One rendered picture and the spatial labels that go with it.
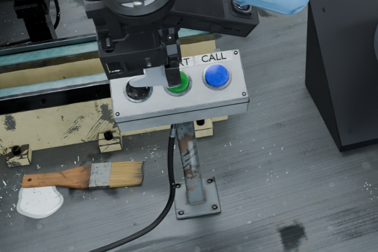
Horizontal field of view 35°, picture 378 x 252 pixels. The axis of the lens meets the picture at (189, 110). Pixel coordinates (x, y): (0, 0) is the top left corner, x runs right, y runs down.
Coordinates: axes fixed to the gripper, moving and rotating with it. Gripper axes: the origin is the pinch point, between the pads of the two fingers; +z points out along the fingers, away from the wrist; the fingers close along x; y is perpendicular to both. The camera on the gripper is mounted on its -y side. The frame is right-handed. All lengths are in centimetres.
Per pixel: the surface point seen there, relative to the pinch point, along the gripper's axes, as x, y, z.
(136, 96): 1.2, 5.2, 1.6
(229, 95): 2.7, -6.2, 2.3
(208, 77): 0.3, -4.0, 1.6
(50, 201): 4.8, 23.3, 29.0
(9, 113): -10.0, 28.3, 25.1
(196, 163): 5.8, -0.9, 17.8
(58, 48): -22.4, 19.9, 27.9
